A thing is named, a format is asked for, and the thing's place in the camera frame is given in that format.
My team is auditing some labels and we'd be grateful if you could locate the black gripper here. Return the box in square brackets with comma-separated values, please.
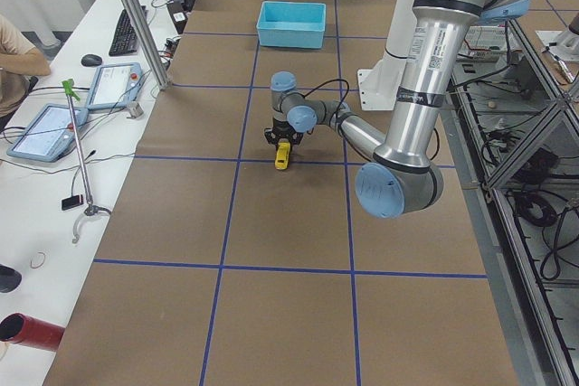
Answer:
[264, 118, 303, 146]

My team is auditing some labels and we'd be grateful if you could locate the yellow beetle toy car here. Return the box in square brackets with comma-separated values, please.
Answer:
[274, 142, 291, 171]

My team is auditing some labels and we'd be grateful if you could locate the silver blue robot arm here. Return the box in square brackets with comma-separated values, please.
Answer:
[264, 0, 530, 218]

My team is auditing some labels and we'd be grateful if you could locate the light blue plastic bin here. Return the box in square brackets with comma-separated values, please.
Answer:
[256, 1, 327, 50]

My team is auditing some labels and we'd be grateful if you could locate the far teach pendant tablet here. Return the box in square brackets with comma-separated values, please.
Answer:
[86, 62, 143, 110]

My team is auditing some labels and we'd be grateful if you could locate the teach pendant tablet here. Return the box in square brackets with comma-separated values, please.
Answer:
[6, 103, 76, 163]
[86, 62, 143, 110]

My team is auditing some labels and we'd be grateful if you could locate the black keyboard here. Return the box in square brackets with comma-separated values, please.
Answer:
[109, 9, 138, 57]

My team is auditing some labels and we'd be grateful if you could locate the black computer mouse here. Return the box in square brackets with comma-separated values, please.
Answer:
[81, 53, 103, 67]

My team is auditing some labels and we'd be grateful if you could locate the small black device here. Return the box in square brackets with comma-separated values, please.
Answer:
[61, 194, 84, 211]

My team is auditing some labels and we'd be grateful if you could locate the near teach pendant tablet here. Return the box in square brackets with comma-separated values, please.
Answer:
[6, 103, 76, 163]

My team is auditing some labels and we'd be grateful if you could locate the person in beige shirt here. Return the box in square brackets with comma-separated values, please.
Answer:
[1, 15, 51, 129]

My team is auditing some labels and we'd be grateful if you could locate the red cylinder tube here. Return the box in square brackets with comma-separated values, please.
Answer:
[1, 313, 65, 352]

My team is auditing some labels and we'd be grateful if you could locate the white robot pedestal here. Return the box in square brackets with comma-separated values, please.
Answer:
[357, 0, 417, 111]

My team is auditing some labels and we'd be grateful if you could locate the green handled reacher grabber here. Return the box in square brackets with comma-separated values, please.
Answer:
[62, 79, 112, 244]

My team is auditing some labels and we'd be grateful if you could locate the aluminium frame post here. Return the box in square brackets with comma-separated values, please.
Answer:
[120, 0, 169, 90]

